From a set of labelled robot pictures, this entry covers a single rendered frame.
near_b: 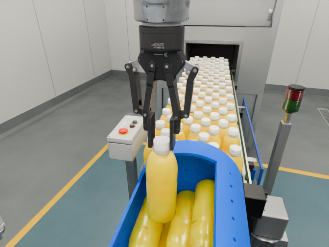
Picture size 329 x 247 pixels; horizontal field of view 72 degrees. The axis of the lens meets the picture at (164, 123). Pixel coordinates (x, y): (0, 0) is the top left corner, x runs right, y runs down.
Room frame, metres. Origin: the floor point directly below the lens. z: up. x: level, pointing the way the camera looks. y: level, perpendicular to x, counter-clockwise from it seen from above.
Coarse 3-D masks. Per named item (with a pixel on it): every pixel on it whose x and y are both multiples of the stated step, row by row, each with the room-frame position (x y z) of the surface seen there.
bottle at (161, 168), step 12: (156, 156) 0.38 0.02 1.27; (168, 156) 0.38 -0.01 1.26; (156, 168) 0.37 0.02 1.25; (168, 168) 0.37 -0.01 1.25; (156, 180) 0.36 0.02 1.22; (168, 180) 0.36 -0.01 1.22; (156, 192) 0.36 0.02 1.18; (168, 192) 0.36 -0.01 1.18; (156, 204) 0.36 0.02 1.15; (168, 204) 0.36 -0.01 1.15; (156, 216) 0.36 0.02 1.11; (168, 216) 0.36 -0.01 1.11
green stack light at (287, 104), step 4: (284, 100) 0.85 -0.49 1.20; (288, 100) 0.83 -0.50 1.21; (292, 100) 0.83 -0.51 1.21; (284, 104) 0.84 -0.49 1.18; (288, 104) 0.83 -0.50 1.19; (292, 104) 0.82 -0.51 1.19; (296, 104) 0.82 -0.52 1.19; (300, 104) 0.83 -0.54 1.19; (284, 108) 0.84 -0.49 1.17; (288, 108) 0.83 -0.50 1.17; (292, 108) 0.82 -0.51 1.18; (296, 108) 0.82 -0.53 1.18; (292, 112) 0.82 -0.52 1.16
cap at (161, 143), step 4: (160, 136) 0.41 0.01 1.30; (164, 136) 0.41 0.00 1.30; (156, 140) 0.40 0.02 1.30; (160, 140) 0.40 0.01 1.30; (164, 140) 0.40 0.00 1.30; (168, 140) 0.40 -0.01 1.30; (156, 144) 0.38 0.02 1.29; (160, 144) 0.38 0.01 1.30; (164, 144) 0.38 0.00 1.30; (168, 144) 0.39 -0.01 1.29; (156, 148) 0.38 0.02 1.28; (160, 148) 0.38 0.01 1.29; (164, 148) 0.38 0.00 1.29; (168, 148) 0.39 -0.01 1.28
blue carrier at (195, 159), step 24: (192, 144) 0.48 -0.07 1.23; (144, 168) 0.46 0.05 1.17; (192, 168) 0.49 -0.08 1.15; (216, 168) 0.40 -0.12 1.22; (144, 192) 0.49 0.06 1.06; (216, 192) 0.33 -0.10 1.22; (240, 192) 0.38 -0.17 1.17; (216, 216) 0.27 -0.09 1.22; (240, 216) 0.30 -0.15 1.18; (120, 240) 0.32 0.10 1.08; (216, 240) 0.23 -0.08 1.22; (240, 240) 0.25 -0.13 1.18
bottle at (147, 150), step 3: (147, 144) 0.69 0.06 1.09; (147, 147) 0.69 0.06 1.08; (144, 150) 0.69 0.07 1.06; (147, 150) 0.68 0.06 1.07; (150, 150) 0.68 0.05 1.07; (144, 153) 0.69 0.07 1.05; (147, 153) 0.68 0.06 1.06; (144, 156) 0.69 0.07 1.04; (147, 156) 0.68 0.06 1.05; (144, 159) 0.69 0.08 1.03; (144, 162) 0.69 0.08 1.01
